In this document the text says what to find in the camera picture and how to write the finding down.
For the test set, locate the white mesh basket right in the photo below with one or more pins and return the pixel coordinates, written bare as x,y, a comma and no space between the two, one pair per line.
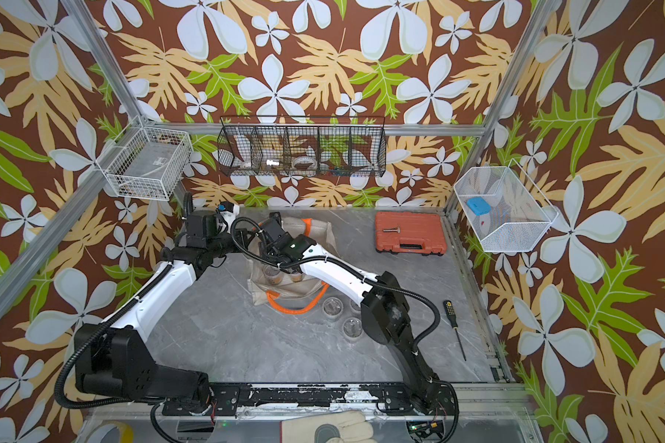
521,213

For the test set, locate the black screwdriver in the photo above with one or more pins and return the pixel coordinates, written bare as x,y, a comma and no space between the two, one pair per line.
450,312

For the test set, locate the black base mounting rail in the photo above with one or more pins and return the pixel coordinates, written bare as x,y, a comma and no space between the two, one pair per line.
388,398

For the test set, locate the beige canvas bag orange handles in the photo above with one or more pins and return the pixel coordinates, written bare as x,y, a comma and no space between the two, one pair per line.
293,298

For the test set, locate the white wire basket left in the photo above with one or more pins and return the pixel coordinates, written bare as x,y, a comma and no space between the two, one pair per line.
145,161

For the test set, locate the blue object in basket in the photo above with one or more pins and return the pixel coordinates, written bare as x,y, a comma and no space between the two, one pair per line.
478,206

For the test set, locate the red plastic tool case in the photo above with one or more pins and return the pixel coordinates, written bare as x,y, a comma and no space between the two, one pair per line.
410,232

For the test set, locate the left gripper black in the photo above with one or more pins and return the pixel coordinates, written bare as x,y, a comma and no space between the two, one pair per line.
238,242

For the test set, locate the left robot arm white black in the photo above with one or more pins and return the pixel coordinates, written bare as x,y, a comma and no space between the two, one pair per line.
111,362

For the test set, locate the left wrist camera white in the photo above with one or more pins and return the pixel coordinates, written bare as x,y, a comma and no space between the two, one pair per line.
229,212

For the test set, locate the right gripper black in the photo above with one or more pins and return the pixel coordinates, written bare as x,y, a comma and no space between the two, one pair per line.
265,250

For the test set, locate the black wire basket rear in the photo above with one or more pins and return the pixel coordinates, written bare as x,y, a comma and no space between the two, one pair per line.
302,145

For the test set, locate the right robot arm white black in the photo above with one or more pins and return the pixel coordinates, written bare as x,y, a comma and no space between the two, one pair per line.
391,316

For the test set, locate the clear seed jar stack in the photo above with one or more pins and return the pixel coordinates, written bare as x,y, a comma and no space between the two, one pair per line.
272,275
296,276

